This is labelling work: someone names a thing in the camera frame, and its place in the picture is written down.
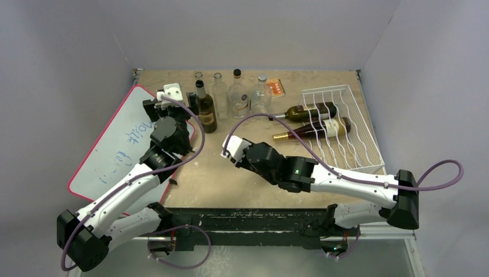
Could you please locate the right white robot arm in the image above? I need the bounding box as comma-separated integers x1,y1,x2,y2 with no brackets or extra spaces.
221,136,419,235

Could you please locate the green bottle silver cap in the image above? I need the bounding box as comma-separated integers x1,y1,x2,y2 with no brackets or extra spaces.
273,102,337,123

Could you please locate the black table front rail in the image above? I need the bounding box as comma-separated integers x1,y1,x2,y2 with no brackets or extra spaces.
159,208,347,251

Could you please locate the purple cable loop right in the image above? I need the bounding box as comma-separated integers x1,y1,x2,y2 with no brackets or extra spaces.
321,225,362,261

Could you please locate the white wire wine rack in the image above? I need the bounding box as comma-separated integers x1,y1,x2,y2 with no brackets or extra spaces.
299,85,385,174

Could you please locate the purple cable loop left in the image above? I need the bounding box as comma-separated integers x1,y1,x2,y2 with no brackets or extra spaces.
146,224,212,270

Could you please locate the black clip lower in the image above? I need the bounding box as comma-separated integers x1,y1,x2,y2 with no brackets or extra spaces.
168,178,178,185

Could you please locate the purple cable loop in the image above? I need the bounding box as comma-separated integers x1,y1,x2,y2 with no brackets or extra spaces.
321,225,362,261
146,224,212,270

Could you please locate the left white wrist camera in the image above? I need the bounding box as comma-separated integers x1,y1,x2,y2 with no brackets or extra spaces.
156,83,185,108

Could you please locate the clear square glass bottle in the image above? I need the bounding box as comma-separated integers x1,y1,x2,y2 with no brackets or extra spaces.
194,72,204,81

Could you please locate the red bottle gold cap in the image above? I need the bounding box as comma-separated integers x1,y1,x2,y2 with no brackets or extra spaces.
294,117,351,140

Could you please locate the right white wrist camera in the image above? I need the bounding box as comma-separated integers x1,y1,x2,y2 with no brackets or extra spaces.
220,134,253,163

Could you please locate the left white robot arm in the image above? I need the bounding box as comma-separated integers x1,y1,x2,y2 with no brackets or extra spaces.
57,92,196,272

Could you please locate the olive bottle silver cap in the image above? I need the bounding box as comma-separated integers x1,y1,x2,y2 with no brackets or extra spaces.
194,79,219,134

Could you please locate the large clear glass bottle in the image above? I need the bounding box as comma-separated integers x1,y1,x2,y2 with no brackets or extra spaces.
249,73,272,114

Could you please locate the aluminium frame rail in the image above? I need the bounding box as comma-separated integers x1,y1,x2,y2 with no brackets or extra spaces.
58,208,425,276

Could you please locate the red-edged whiteboard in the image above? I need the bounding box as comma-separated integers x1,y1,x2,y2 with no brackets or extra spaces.
68,85,196,215

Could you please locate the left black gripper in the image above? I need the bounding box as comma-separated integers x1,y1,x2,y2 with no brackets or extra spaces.
145,92,197,152

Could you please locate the clear round labelled bottle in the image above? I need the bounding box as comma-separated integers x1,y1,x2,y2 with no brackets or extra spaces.
227,69,249,118

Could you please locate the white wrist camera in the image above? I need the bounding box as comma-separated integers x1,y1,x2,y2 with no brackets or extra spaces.
220,134,253,163
156,83,185,108

